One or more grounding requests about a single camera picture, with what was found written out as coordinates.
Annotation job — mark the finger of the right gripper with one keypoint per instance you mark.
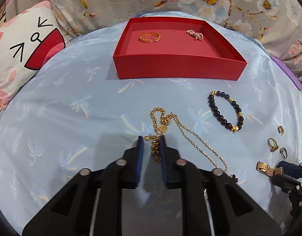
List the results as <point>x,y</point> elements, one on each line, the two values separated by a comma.
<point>285,183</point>
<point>290,169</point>

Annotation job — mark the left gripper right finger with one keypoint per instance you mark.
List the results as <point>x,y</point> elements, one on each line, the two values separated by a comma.
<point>212,202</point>

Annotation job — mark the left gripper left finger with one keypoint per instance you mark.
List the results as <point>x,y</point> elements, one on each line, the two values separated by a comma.
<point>91,202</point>

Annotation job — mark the gold hoop earring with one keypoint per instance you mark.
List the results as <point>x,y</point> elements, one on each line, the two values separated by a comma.
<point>281,130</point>

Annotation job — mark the gold twisted bangle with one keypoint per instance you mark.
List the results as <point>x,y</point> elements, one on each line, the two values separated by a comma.
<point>149,37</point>

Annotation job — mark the red jewelry tray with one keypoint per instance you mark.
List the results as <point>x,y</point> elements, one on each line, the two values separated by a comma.
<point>189,48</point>

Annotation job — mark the light blue palm-print cloth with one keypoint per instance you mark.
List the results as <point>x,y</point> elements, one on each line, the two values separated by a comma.
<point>76,113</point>

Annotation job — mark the purple mat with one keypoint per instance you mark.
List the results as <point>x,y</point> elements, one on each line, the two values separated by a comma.
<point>288,72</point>

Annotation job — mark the grey floral blanket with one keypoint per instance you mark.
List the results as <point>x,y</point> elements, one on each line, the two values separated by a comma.
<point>277,24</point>

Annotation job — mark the cat face pillow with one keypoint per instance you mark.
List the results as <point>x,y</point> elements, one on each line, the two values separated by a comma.
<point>27,42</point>

